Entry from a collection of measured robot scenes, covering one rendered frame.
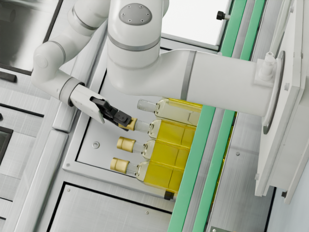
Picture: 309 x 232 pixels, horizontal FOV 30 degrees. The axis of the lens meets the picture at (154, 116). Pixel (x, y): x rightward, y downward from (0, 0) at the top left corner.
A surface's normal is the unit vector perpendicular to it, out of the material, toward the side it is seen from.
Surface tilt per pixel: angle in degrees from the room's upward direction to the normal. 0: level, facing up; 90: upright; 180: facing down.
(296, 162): 90
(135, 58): 110
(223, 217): 90
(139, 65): 122
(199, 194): 90
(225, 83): 93
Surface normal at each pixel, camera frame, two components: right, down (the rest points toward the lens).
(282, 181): -0.27, 0.66
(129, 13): -0.05, -0.66
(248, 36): -0.05, -0.32
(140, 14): 0.16, -0.65
